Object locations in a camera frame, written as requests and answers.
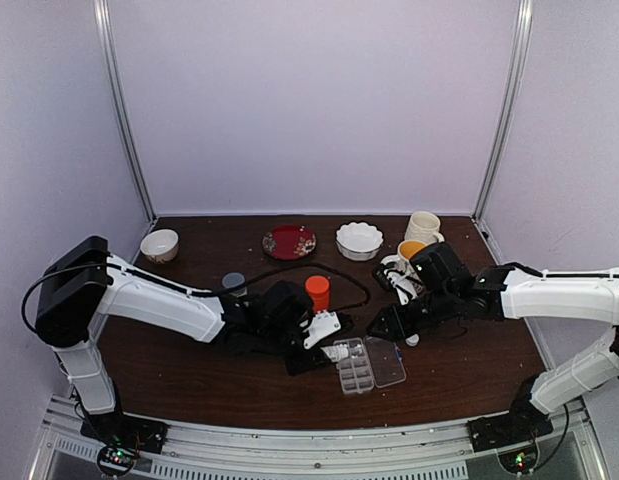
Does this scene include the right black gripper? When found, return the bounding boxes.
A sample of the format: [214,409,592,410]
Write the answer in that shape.
[366,286,459,343]

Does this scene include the small white bottle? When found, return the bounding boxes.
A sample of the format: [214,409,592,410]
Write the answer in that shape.
[321,344,349,363]

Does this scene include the clear plastic pill organizer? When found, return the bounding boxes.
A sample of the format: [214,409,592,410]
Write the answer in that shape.
[333,336,407,395]

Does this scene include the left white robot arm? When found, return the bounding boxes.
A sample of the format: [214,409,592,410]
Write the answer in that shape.
[28,236,348,444]

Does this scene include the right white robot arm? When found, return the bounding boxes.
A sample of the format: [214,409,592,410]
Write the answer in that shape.
[367,243,619,442]

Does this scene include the white pills in organizer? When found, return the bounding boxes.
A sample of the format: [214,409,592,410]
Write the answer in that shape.
[334,340,364,357]

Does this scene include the orange pill bottle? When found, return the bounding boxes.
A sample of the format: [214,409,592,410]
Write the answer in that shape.
[304,275,330,312]

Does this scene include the floral mug yellow inside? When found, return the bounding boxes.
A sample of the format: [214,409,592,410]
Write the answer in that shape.
[381,240,426,282]

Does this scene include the white scalloped bowl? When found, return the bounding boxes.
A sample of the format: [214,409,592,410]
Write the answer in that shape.
[336,222,384,262]

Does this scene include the grey lid vitamin bottle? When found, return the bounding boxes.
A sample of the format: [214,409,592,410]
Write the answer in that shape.
[221,272,247,297]

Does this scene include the cream ribbed mug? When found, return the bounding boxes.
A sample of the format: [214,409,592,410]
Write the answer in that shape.
[404,211,445,245]

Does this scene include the red floral plate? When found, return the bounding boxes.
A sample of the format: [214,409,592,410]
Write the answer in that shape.
[261,225,317,261]

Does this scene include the white ceramic rice bowl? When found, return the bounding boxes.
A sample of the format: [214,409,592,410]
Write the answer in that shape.
[140,229,179,264]

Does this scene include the front aluminium rail base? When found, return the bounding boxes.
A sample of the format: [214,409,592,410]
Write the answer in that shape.
[24,395,611,479]

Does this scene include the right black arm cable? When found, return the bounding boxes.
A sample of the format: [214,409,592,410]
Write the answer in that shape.
[508,260,619,281]

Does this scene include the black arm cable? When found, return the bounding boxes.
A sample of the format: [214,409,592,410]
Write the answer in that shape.
[21,259,373,336]
[508,260,619,281]

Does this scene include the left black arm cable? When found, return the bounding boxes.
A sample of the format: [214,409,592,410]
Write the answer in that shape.
[21,259,373,336]

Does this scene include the right aluminium frame post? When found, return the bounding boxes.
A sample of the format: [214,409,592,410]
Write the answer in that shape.
[472,0,534,224]

